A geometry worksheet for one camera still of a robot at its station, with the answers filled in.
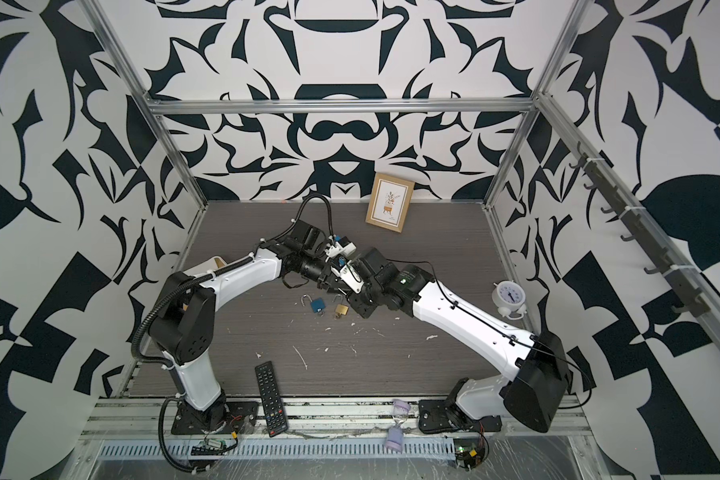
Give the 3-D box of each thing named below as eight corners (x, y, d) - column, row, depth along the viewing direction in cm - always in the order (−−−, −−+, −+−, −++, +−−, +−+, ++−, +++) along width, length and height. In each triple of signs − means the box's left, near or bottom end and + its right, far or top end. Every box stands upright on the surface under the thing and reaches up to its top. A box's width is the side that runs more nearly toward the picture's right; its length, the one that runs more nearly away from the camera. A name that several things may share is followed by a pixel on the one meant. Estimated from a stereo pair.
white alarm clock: (496, 319, 94) (502, 311, 90) (487, 288, 101) (492, 280, 97) (524, 319, 94) (532, 311, 90) (513, 289, 101) (520, 280, 97)
